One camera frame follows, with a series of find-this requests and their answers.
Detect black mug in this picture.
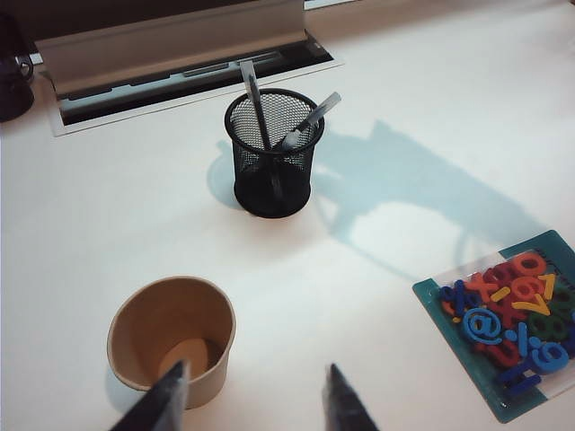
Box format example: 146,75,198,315
0,11,37,124

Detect beige paper cup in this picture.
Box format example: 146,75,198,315
106,275,238,411

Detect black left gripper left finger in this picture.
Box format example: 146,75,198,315
110,358,192,431

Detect beige cable tray flap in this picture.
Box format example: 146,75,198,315
33,0,312,101

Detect brown fabric desk partition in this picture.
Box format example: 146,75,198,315
0,0,304,44

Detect black mesh pen holder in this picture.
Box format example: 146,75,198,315
224,87,326,220

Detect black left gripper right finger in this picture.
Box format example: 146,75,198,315
321,362,384,431

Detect black pen with clear cap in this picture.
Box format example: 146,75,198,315
238,59,285,199

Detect teal foam letters blister pack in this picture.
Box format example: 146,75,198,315
411,229,575,424

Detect white markers in holder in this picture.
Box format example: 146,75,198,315
279,91,343,152

